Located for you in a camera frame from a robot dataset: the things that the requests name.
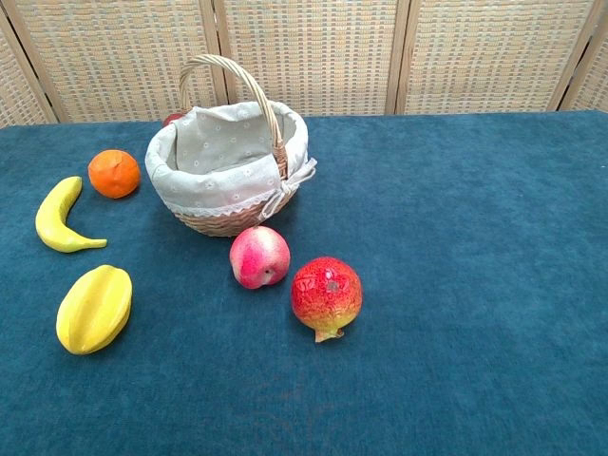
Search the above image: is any wicker basket with white liner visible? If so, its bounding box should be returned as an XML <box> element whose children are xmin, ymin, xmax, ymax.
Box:
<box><xmin>144</xmin><ymin>53</ymin><xmax>318</xmax><ymax>238</ymax></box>

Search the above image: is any orange tangerine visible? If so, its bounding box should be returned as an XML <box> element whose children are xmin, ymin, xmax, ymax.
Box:
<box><xmin>87</xmin><ymin>148</ymin><xmax>142</xmax><ymax>200</ymax></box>

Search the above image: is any pink peach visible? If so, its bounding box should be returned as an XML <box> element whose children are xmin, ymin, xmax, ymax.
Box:
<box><xmin>229</xmin><ymin>225</ymin><xmax>292</xmax><ymax>291</ymax></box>

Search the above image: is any red pomegranate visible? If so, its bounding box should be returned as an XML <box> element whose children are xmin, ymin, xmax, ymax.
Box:
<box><xmin>290</xmin><ymin>256</ymin><xmax>364</xmax><ymax>344</ymax></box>

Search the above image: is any blue table cloth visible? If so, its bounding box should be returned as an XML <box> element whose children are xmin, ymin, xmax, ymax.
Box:
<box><xmin>0</xmin><ymin>109</ymin><xmax>608</xmax><ymax>456</ymax></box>

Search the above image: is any woven folding screen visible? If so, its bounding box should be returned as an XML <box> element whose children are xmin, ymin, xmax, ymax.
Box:
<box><xmin>0</xmin><ymin>0</ymin><xmax>608</xmax><ymax>130</ymax></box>

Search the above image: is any yellow starfruit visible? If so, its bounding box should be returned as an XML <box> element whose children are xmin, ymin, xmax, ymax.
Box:
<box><xmin>55</xmin><ymin>264</ymin><xmax>134</xmax><ymax>356</ymax></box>

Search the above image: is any yellow banana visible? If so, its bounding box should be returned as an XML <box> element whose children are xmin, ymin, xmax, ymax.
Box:
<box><xmin>34</xmin><ymin>176</ymin><xmax>108</xmax><ymax>254</ymax></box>

